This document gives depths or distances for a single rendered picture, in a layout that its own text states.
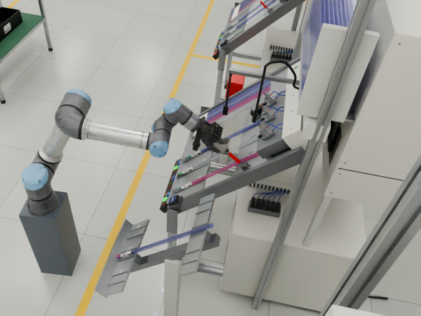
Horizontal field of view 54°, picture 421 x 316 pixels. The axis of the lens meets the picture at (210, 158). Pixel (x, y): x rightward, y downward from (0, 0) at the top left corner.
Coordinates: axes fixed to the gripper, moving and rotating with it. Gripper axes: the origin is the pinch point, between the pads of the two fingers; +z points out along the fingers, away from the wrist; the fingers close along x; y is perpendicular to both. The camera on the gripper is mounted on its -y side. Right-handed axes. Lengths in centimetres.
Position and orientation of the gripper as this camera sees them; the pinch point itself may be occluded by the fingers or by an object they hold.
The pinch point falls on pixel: (225, 152)
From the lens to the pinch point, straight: 188.2
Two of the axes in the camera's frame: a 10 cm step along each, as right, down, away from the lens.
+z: 7.6, 5.5, 3.4
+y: 6.3, -4.7, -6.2
